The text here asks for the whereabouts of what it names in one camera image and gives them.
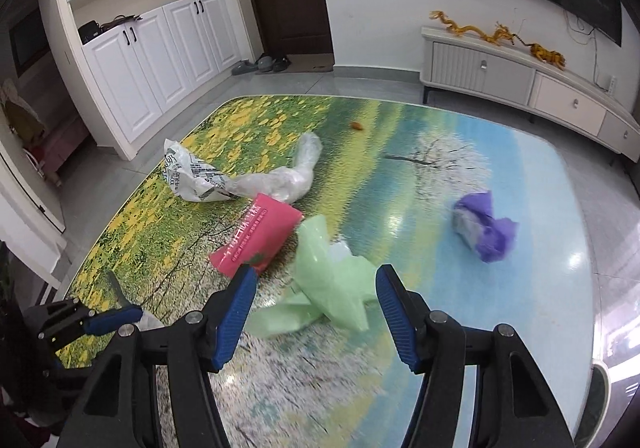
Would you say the golden tiger figurine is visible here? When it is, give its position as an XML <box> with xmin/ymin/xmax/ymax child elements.
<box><xmin>530</xmin><ymin>42</ymin><xmax>569</xmax><ymax>71</ymax></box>

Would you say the white television cabinet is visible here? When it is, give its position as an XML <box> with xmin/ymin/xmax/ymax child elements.
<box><xmin>420</xmin><ymin>25</ymin><xmax>640</xmax><ymax>157</ymax></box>

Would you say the brown handbag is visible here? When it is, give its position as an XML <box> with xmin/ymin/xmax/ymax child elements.
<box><xmin>100</xmin><ymin>14</ymin><xmax>144</xmax><ymax>32</ymax></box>

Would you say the crumpled purple wrapper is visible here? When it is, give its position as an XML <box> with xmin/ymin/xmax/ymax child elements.
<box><xmin>452</xmin><ymin>192</ymin><xmax>519</xmax><ymax>263</ymax></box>

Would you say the pink upholstered seat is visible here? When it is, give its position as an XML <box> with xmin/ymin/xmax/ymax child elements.
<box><xmin>27</xmin><ymin>117</ymin><xmax>92</xmax><ymax>181</ymax></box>

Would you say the pink packet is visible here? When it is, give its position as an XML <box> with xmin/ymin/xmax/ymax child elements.
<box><xmin>208</xmin><ymin>193</ymin><xmax>304</xmax><ymax>279</ymax></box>

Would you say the clear plastic bag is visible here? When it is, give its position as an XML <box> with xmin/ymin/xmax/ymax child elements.
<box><xmin>229</xmin><ymin>131</ymin><xmax>324</xmax><ymax>205</ymax></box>

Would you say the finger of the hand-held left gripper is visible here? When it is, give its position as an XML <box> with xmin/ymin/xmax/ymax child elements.
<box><xmin>24</xmin><ymin>300</ymin><xmax>144</xmax><ymax>345</ymax></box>

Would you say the black bag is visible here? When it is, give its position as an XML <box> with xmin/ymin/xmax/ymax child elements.
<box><xmin>77</xmin><ymin>20</ymin><xmax>104</xmax><ymax>46</ymax></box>

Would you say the light green plastic bag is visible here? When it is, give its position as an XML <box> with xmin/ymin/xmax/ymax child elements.
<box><xmin>246</xmin><ymin>217</ymin><xmax>382</xmax><ymax>340</ymax></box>

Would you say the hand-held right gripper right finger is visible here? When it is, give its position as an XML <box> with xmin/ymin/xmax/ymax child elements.
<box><xmin>376</xmin><ymin>264</ymin><xmax>576</xmax><ymax>448</ymax></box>

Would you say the hanging television cable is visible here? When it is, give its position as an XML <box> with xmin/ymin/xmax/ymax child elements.
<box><xmin>565</xmin><ymin>10</ymin><xmax>614</xmax><ymax>84</ymax></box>

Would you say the golden dragon figurine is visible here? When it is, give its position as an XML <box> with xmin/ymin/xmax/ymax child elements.
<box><xmin>429</xmin><ymin>10</ymin><xmax>524</xmax><ymax>48</ymax></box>

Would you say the white hallway cabinet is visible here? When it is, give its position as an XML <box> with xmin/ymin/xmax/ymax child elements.
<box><xmin>47</xmin><ymin>0</ymin><xmax>242</xmax><ymax>161</ymax></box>

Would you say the white paper scrap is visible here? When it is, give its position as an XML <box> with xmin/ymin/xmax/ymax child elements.
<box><xmin>134</xmin><ymin>310</ymin><xmax>167</xmax><ymax>331</ymax></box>

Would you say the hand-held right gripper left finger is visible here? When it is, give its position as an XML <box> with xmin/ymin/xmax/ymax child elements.
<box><xmin>56</xmin><ymin>265</ymin><xmax>258</xmax><ymax>448</ymax></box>

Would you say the white printed wrapper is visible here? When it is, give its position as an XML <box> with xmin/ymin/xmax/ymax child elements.
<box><xmin>164</xmin><ymin>139</ymin><xmax>237</xmax><ymax>203</ymax></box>

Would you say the grey round trash bin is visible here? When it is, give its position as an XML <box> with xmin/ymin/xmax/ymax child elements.
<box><xmin>572</xmin><ymin>362</ymin><xmax>614</xmax><ymax>448</ymax></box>

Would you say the brown door mat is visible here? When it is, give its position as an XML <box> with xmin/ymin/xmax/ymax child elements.
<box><xmin>290</xmin><ymin>55</ymin><xmax>335</xmax><ymax>74</ymax></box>

